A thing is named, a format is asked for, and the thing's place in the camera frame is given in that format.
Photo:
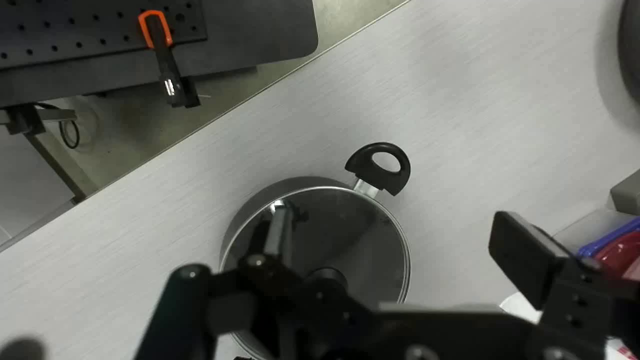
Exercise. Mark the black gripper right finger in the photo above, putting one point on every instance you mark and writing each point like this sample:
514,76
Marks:
527,257

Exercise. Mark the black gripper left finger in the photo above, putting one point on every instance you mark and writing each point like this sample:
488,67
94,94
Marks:
181,320

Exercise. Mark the round glass lid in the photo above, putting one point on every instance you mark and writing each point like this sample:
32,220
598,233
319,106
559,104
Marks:
352,233

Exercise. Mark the clear container with red lid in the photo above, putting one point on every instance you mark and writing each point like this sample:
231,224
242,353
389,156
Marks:
617,250

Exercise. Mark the black frying pan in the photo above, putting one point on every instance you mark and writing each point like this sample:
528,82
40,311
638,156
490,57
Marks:
633,47

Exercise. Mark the orange and black clamp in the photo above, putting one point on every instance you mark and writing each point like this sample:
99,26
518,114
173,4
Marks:
162,57

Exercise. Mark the black perforated board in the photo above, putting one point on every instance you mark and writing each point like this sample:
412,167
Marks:
66,41

